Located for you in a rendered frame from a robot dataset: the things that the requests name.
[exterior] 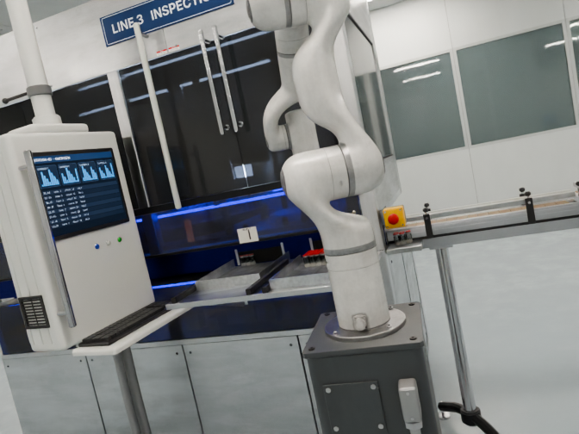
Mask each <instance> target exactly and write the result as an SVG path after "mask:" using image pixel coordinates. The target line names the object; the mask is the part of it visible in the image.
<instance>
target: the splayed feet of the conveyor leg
mask: <svg viewBox="0 0 579 434"><path fill-rule="evenodd" d="M438 409H439V410H440V412H439V419H440V420H447V419H449V418H450V417H451V415H450V413H448V412H456V413H459V414H461V419H462V422H463V423H464V424H466V425H469V426H475V425H476V426H477V427H478V428H480V429H481V430H482V431H483V432H484V433H485V434H500V433H499V432H498V431H497V430H496V429H495V428H494V427H493V426H492V425H491V424H490V423H489V422H488V421H487V420H486V419H485V418H483V417H482V414H481V410H480V408H479V407H478V406H476V410H475V411H474V412H466V411H465V410H464V408H463V405H462V404H459V403H457V402H448V401H440V402H439V403H438Z"/></svg>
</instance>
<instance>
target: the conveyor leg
mask: <svg viewBox="0 0 579 434"><path fill-rule="evenodd" d="M449 247H453V245H445V246H439V247H432V248H429V250H435V251H436V256H437V261H438V266H439V275H440V281H441V285H442V290H443V296H444V300H445V310H446V314H447V319H448V324H449V329H450V334H451V343H452V348H453V353H454V358H455V364H456V368H457V373H458V382H459V387H460V393H461V397H462V402H463V408H464V410H465V411H466V412H474V411H475V410H476V402H475V397H474V392H473V387H472V382H471V377H470V368H469V363H468V357H467V352H466V348H465V342H464V333H463V328H462V323H461V318H460V312H459V308H458V298H457V293H456V289H455V283H454V278H453V273H452V268H451V259H450V253H449Z"/></svg>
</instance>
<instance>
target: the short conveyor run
mask: <svg viewBox="0 0 579 434"><path fill-rule="evenodd" d="M519 191H520V192H521V194H520V197H516V198H511V199H505V200H499V201H489V202H484V203H478V204H472V205H467V206H462V207H455V208H446V209H440V210H434V211H431V209H430V208H428V207H429V203H425V204H424V208H423V209H422V210H423V213H417V214H407V215H406V219H407V224H406V225H405V226H401V227H396V228H390V229H388V230H387V231H386V237H387V242H388V245H389V244H394V236H393V234H394V233H396V232H402V231H404V232H405V231H407V230H410V231H411V234H412V239H413V240H420V239H423V243H424V245H423V249H426V248H432V247H439V246H445V245H457V244H463V243H470V242H477V241H484V240H490V239H502V238H509V237H515V236H522V235H528V234H535V233H547V232H554V231H561V230H567V229H574V228H579V201H575V199H574V198H573V197H574V196H576V192H575V191H570V189H566V190H560V191H554V192H549V193H544V194H537V195H530V194H531V192H530V191H526V193H524V191H525V188H524V187H523V188H519ZM569 197H571V198H569ZM563 198H566V199H563ZM558 199H560V200H558ZM552 200H555V201H552ZM534 202H537V203H534ZM518 205H520V206H518ZM512 206H515V207H512ZM507 207H509V208H507ZM496 208H498V209H496ZM490 209H493V210H490ZM484 210H487V211H484ZM478 211H481V212H478ZM473 212H475V213H473ZM467 213H469V214H467ZM456 214H458V215H456ZM450 215H453V216H450ZM445 216H447V217H445ZM439 217H442V218H439ZM434 218H436V219H434ZM417 220H418V221H417ZM411 221H413V222H411ZM405 234H406V232H405Z"/></svg>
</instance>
